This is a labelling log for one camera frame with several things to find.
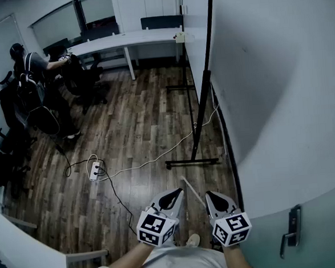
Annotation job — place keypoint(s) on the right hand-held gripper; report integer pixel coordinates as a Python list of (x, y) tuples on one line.
[(231, 229)]

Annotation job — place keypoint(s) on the grey door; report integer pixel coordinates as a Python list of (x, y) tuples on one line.
[(266, 244)]

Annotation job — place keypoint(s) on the thin white stick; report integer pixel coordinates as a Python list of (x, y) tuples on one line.
[(193, 190)]

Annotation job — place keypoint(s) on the beige box with red button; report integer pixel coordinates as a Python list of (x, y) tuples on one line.
[(180, 37)]

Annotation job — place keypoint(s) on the white table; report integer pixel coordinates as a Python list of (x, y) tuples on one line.
[(21, 255)]

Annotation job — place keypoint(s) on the small white box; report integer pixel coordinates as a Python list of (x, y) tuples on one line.
[(184, 9)]

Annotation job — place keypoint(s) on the white power strip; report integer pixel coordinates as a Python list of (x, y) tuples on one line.
[(95, 171)]

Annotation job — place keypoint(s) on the person's right forearm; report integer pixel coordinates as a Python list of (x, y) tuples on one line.
[(236, 260)]

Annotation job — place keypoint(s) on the white window blind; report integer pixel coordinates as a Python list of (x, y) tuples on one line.
[(95, 6), (57, 26)]

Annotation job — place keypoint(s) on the person's beige shoe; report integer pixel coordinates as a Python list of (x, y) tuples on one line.
[(193, 240)]

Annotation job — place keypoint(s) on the person's left forearm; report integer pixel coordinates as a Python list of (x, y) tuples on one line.
[(136, 258)]

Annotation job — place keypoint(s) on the black office chair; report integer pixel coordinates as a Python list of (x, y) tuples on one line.
[(7, 107), (1, 165), (80, 79), (55, 50)]

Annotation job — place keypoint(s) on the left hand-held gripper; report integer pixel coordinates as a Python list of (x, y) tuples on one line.
[(155, 227)]

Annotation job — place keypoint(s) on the dark desk partition panel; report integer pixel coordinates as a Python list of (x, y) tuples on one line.
[(100, 30), (55, 46), (162, 22)]

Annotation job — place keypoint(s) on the white cabinet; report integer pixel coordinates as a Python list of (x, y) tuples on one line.
[(147, 3)]

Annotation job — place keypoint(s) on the person's white shirt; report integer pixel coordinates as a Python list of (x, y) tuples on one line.
[(188, 263)]

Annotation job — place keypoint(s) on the long white desk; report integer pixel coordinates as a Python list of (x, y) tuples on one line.
[(121, 40)]

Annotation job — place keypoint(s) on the small black device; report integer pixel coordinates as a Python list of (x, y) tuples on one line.
[(215, 243)]

